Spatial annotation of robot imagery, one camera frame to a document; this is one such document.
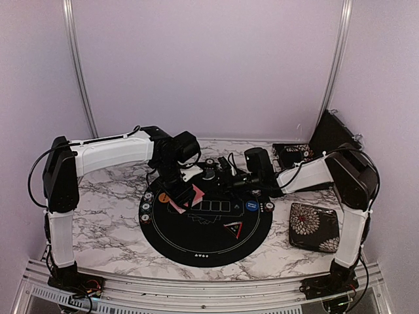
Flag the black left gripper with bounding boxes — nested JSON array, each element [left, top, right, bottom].
[[155, 159, 196, 211]]

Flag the blue small blind button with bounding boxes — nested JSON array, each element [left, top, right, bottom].
[[245, 201, 260, 213]]

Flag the red chip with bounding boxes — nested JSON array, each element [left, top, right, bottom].
[[205, 158, 215, 167], [264, 202, 275, 213], [139, 214, 151, 224]]

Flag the orange big blind button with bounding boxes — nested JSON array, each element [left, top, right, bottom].
[[158, 192, 170, 203]]

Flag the black dealer button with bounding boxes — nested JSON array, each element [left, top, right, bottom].
[[202, 168, 215, 181]]

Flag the grey chip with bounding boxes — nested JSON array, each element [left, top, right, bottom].
[[143, 192, 154, 203]]

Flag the red playing card deck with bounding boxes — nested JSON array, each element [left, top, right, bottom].
[[170, 184, 205, 214]]

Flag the red triangle all-in marker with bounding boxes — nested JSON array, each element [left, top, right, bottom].
[[223, 221, 243, 239]]

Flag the green chip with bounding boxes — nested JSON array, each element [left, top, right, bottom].
[[139, 203, 152, 214]]

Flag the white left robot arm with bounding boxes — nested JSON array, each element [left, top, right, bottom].
[[43, 126, 201, 291]]

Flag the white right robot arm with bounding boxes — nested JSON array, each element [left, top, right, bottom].
[[216, 146, 380, 293]]

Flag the round black poker mat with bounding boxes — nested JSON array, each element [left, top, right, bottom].
[[139, 162, 273, 268]]

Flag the floral patterned pouch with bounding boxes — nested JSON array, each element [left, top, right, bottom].
[[289, 202, 340, 253]]

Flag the black poker chip case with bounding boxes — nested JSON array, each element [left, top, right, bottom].
[[272, 110, 363, 172]]

